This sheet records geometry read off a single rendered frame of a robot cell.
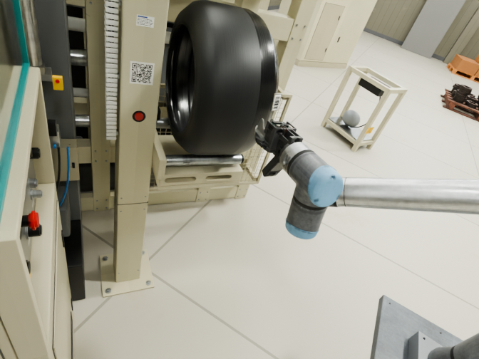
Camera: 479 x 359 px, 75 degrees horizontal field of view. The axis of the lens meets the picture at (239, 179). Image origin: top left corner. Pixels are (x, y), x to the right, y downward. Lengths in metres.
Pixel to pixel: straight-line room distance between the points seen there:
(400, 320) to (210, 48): 1.28
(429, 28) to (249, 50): 11.85
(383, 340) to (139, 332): 1.13
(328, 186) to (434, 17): 12.17
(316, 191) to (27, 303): 0.58
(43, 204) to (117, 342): 0.93
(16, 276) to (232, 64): 0.77
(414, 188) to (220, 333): 1.31
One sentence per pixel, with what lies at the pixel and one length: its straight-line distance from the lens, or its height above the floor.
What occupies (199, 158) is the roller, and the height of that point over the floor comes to 0.92.
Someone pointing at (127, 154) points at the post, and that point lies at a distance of 1.28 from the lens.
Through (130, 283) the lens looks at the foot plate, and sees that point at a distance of 1.93.
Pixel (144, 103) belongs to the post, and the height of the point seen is 1.11.
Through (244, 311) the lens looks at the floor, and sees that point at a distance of 1.95.
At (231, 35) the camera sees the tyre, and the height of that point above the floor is 1.40.
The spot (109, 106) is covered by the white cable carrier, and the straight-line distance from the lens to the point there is 1.18.
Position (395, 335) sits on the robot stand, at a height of 0.60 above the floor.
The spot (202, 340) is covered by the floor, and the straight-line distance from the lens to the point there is 1.83.
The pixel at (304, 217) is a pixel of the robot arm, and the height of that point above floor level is 1.15.
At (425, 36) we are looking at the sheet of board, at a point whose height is 0.54.
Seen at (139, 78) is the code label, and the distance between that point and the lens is 1.13.
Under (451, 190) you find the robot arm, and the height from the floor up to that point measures 1.31.
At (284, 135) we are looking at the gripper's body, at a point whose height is 1.25.
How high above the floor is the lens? 1.66
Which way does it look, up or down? 37 degrees down
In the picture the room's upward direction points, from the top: 19 degrees clockwise
